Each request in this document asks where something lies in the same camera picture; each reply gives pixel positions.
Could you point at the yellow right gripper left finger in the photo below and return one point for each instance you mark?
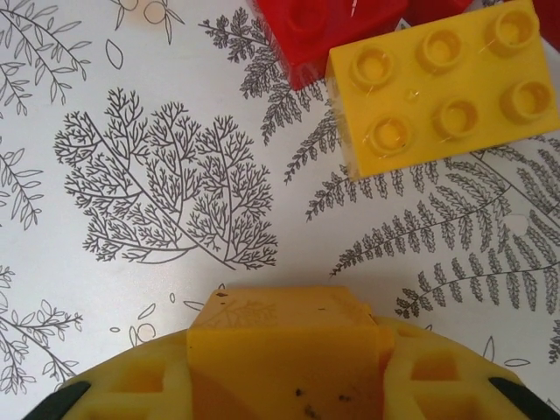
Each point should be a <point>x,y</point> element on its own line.
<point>131,385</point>

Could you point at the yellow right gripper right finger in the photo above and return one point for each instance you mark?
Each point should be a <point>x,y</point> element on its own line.
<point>446,385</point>

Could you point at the yellow lego brick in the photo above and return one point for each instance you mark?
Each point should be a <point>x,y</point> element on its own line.
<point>437,96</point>
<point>280,350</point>

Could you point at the red lego brick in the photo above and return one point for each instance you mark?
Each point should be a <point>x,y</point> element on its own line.
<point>315,35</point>
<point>437,9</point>

